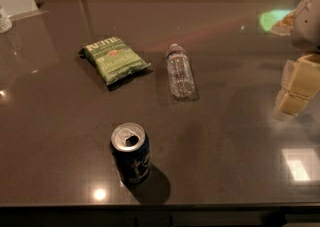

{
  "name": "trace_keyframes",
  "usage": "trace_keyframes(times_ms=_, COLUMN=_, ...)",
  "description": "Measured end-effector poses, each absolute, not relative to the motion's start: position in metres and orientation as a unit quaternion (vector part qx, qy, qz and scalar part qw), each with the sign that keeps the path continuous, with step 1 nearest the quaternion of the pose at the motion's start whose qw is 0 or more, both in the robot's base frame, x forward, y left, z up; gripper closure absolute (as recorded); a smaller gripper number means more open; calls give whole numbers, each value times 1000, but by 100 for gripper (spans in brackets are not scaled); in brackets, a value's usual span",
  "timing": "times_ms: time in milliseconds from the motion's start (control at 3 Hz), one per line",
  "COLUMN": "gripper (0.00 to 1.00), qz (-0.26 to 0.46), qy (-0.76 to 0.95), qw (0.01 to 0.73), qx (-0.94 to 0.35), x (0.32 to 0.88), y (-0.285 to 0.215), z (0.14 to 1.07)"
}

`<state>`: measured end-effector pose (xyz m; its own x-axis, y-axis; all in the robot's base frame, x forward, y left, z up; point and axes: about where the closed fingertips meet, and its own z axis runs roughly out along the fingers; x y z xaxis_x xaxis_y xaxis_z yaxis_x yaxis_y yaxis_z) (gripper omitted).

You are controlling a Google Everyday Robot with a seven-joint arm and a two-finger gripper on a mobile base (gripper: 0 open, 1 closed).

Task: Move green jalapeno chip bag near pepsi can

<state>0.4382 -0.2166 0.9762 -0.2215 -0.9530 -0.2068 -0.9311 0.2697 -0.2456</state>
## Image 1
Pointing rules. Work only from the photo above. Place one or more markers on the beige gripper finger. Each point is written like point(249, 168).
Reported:
point(290, 103)

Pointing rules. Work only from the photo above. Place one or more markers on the blue pepsi can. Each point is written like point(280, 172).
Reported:
point(129, 146)

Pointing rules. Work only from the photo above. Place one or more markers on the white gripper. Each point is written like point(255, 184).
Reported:
point(307, 26)

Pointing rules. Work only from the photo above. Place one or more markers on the clear plastic water bottle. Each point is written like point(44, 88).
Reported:
point(181, 80)

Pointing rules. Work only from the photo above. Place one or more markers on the green jalapeno chip bag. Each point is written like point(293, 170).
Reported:
point(114, 59)

